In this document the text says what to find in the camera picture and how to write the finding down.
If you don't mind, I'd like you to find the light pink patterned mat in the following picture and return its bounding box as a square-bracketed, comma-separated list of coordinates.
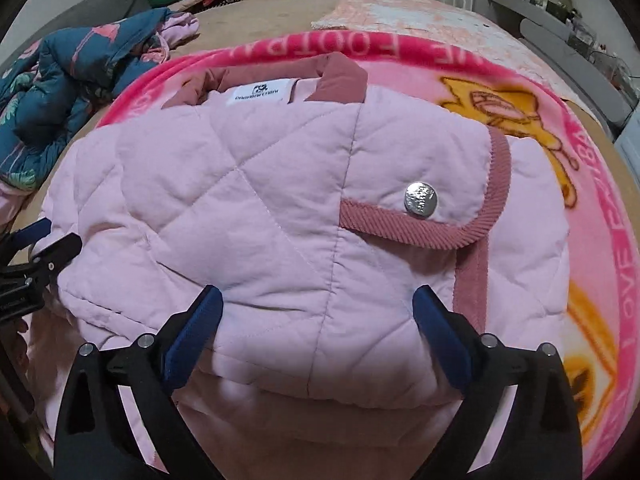
[310, 0, 566, 101]

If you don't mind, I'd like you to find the pink printed blanket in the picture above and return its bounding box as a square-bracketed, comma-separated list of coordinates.
[92, 30, 640, 480]

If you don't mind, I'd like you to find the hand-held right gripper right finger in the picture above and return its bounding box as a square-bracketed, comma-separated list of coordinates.
[411, 285, 583, 480]

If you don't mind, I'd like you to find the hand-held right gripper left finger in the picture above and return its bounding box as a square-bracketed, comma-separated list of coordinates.
[52, 285, 224, 480]

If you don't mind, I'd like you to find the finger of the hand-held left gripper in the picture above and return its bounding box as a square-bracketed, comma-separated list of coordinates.
[0, 217, 51, 261]
[32, 232, 83, 281]

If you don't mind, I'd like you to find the pink quilted jacket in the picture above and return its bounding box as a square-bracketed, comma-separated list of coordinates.
[25, 52, 573, 480]

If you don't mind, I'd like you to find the grey bed headboard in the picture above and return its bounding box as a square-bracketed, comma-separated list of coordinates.
[487, 0, 640, 131]

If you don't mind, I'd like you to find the clutter of small shelf items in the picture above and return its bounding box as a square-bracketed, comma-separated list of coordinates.
[500, 0, 636, 76]

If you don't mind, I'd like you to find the teal floral comforter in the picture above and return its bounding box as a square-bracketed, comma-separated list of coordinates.
[0, 7, 201, 196]

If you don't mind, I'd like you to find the bed with tan sheet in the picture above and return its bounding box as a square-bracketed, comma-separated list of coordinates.
[0, 0, 621, 271]

